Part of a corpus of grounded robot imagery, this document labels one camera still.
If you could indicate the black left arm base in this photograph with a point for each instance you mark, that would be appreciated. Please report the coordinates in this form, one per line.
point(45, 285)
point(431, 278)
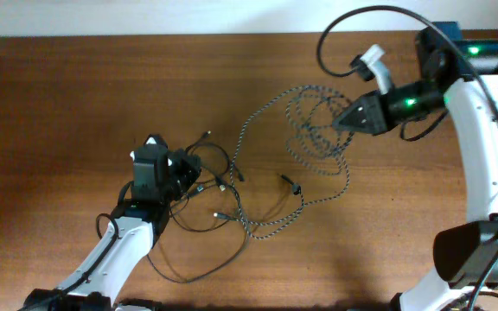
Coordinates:
point(134, 304)

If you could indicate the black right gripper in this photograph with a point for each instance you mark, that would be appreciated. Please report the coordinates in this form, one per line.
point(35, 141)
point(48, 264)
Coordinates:
point(373, 120)

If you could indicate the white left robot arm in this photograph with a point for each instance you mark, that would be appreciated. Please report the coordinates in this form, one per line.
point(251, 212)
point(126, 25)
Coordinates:
point(127, 234)

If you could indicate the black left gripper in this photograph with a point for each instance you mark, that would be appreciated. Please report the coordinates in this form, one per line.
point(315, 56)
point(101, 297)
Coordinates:
point(189, 168)

